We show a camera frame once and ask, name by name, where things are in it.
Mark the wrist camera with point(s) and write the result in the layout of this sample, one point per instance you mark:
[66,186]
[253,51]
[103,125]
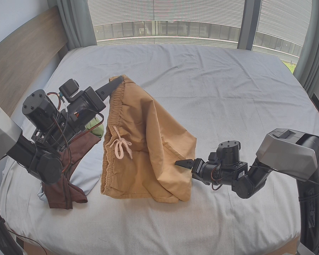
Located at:
[212,157]
[69,88]

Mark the brown garment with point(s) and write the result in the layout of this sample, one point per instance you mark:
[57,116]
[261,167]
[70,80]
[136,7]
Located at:
[77,147]

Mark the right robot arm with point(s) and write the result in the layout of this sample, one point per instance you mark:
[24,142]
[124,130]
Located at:
[287,153]

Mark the green garment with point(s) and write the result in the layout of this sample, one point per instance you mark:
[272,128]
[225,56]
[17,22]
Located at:
[94,127]

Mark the window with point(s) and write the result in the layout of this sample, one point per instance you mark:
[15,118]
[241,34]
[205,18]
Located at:
[175,9]

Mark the bed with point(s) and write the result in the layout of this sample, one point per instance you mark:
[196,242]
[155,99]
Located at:
[215,89]

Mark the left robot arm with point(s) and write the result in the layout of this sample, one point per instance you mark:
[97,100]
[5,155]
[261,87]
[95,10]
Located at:
[5,134]

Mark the pale blue garment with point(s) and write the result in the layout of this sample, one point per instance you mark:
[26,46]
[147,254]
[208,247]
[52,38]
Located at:
[87,179]

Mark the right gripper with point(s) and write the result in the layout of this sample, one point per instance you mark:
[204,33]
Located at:
[206,171]

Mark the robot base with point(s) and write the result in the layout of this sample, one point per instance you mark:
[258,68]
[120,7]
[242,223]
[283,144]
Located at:
[302,250]

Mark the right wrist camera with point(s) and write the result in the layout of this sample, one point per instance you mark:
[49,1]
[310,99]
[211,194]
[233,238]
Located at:
[212,157]

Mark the grey-green curtain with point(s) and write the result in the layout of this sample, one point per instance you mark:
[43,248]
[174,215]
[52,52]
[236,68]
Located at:
[316,49]
[71,14]

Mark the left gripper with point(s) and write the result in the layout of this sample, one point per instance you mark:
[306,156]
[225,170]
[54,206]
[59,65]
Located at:
[93,99]

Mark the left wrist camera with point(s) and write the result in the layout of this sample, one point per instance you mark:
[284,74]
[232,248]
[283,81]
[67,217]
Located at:
[69,88]

